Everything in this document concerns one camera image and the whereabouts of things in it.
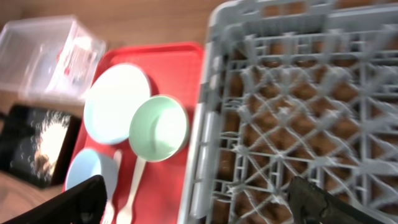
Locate white plastic fork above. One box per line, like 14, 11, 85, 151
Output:
101, 149, 122, 224

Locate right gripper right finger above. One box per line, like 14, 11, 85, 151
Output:
287, 176, 389, 224

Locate light blue plate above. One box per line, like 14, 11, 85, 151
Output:
83, 63, 151, 144

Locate rice and peanut scraps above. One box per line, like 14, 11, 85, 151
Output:
31, 111, 72, 181

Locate grey dishwasher rack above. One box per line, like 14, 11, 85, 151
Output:
178, 1, 397, 223

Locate small light blue bowl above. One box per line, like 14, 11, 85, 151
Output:
65, 147, 114, 198

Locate red serving tray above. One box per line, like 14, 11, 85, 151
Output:
73, 43, 204, 224

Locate clear plastic bin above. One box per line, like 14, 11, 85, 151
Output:
1, 16, 106, 105

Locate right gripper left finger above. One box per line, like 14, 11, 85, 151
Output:
6, 175, 108, 224

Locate mint green bowl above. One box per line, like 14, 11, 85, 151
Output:
129, 95, 190, 162

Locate white plastic spoon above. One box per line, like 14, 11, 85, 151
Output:
116, 156, 146, 224

